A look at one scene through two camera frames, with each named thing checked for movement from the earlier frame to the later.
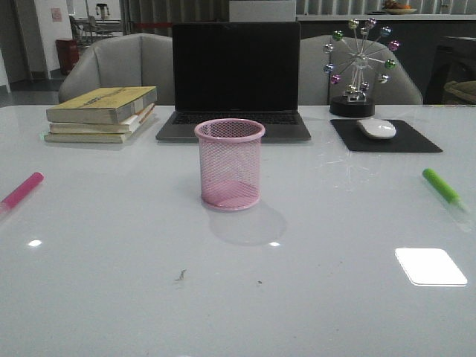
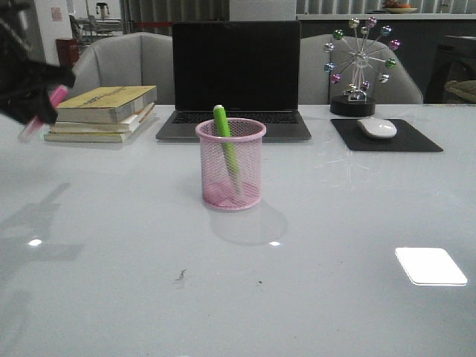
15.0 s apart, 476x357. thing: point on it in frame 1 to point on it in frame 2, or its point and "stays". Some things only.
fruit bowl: (392, 8) stays
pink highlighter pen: (21, 191) to (57, 94)
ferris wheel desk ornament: (358, 56) stays
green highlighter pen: (444, 189) to (224, 132)
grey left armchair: (134, 59) stays
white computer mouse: (377, 129) stays
